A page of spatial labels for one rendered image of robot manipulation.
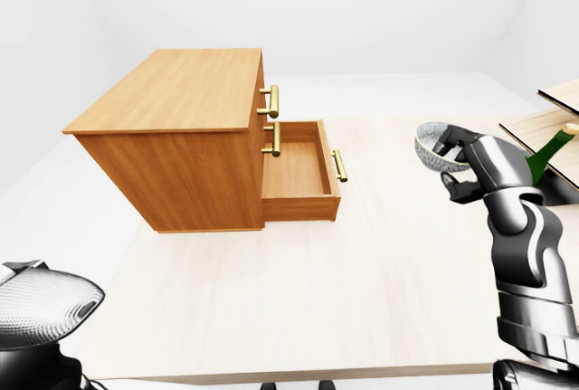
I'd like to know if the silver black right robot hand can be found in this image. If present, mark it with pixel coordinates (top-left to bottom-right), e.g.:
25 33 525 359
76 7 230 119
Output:
432 123 535 204

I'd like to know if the grey patterned bowl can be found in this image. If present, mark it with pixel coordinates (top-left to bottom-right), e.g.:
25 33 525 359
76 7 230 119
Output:
413 121 472 174

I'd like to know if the wooden cabinet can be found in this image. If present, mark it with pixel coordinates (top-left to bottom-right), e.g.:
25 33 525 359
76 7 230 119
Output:
62 48 266 234

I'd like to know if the green wine bottle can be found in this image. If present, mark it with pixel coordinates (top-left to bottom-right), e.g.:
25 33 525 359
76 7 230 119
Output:
524 122 579 187

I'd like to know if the pale wooden slat rack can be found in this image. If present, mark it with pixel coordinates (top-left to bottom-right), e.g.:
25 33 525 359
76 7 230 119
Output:
498 76 579 206

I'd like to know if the open wooden drawer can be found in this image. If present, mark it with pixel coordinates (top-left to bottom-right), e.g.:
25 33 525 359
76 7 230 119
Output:
260 119 342 223

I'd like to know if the closed wooden drawer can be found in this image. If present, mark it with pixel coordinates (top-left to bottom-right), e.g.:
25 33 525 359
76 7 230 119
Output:
249 52 266 127
250 118 267 169

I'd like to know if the brass drawer handle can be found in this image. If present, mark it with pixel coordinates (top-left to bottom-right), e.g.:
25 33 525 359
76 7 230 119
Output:
261 121 282 157
256 84 280 119
331 148 349 184

